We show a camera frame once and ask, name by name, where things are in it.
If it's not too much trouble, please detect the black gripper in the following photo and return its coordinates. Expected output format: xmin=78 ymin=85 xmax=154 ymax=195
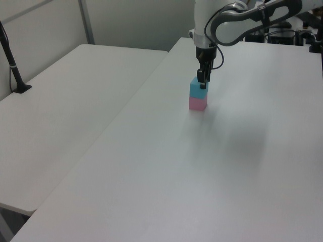
xmin=195 ymin=45 xmax=218 ymax=90

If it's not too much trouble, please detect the blue cube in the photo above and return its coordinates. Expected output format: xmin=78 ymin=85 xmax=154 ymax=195
xmin=189 ymin=77 xmax=209 ymax=98

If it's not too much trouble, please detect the pink cube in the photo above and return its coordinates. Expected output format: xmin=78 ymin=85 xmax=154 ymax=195
xmin=188 ymin=95 xmax=208 ymax=111

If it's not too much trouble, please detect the small black box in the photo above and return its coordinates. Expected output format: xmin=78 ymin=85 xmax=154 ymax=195
xmin=245 ymin=34 xmax=266 ymax=43

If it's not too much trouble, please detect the black electronic device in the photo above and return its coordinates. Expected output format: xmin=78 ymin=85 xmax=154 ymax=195
xmin=266 ymin=29 xmax=297 ymax=46

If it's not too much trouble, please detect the black table clamp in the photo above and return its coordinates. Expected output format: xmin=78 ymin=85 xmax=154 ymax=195
xmin=296 ymin=29 xmax=316 ymax=47

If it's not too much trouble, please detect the black clamped pole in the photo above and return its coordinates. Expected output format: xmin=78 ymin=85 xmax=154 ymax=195
xmin=308 ymin=24 xmax=323 ymax=54

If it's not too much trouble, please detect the white side table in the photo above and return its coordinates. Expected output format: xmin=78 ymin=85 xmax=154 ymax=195
xmin=0 ymin=43 xmax=169 ymax=216

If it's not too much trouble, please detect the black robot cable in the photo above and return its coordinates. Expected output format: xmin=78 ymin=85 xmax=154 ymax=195
xmin=204 ymin=4 xmax=226 ymax=70

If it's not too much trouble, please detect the grey metal partition post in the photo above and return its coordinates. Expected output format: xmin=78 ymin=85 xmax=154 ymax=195
xmin=77 ymin=0 xmax=95 ymax=45

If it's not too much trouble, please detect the black camera pole with base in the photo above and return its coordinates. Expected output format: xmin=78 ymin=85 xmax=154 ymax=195
xmin=0 ymin=20 xmax=33 ymax=94

